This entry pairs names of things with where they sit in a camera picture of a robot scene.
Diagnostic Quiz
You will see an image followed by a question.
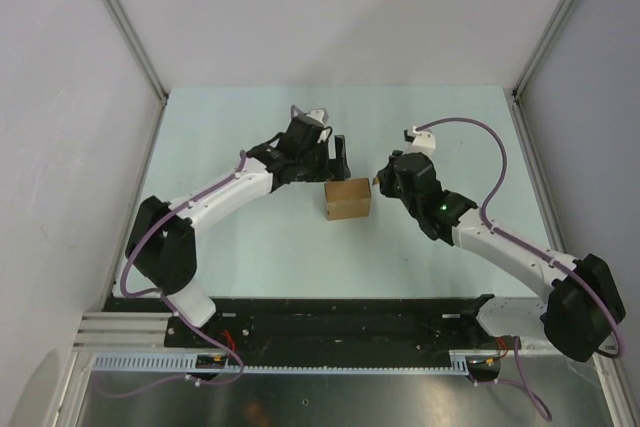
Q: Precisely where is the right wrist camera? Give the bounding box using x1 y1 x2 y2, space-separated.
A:
404 126 436 157

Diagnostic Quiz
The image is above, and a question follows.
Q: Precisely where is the right aluminium corner post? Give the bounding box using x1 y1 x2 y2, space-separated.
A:
511 0 581 101

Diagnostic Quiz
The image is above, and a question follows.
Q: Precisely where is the grey slotted cable duct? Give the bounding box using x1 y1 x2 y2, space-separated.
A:
92 349 506 377

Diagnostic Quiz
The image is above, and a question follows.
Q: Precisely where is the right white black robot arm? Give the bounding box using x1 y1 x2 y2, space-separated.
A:
374 150 626 362

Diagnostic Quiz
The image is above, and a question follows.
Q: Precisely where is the right aluminium side rail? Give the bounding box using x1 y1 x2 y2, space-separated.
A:
504 89 567 252

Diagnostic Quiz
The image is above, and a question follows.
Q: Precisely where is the aluminium front rail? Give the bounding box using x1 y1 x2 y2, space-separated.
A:
73 312 614 352

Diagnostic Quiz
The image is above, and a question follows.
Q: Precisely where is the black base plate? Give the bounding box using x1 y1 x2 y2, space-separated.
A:
102 298 551 382

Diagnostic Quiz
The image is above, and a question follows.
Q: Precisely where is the left aluminium corner post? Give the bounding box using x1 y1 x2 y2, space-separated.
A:
101 0 169 108

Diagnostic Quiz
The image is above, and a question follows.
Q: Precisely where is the brown cardboard express box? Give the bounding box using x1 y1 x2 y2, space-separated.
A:
324 178 372 221

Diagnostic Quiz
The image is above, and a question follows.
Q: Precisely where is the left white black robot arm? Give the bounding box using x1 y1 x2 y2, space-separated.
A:
120 109 351 347

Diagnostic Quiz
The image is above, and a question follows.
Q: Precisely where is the aluminium corner post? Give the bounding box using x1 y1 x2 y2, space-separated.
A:
101 0 169 108
511 0 581 101

